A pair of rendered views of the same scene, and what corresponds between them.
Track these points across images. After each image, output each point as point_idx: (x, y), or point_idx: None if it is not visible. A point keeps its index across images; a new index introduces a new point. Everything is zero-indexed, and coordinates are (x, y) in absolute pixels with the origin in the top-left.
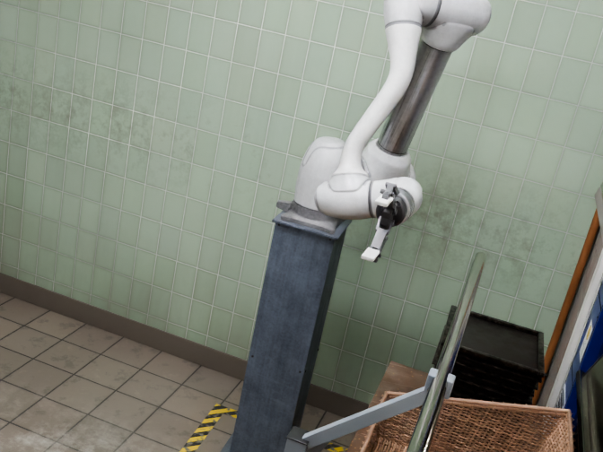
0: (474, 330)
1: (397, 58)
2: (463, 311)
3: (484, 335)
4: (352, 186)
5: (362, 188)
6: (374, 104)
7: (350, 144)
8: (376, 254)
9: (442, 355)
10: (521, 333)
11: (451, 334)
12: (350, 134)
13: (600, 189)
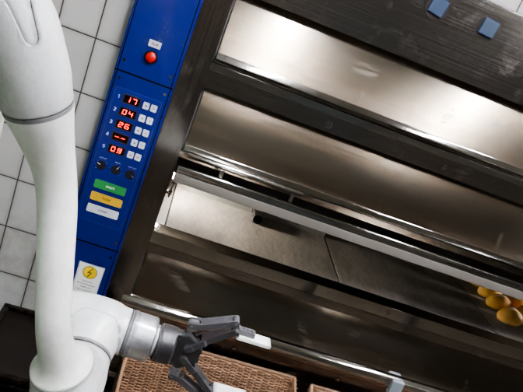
0: (22, 361)
1: (72, 162)
2: (291, 343)
3: (31, 355)
4: (101, 369)
5: (102, 359)
6: (69, 250)
7: (69, 330)
8: (229, 386)
9: (372, 372)
10: (5, 320)
11: (336, 359)
12: (57, 318)
13: (187, 176)
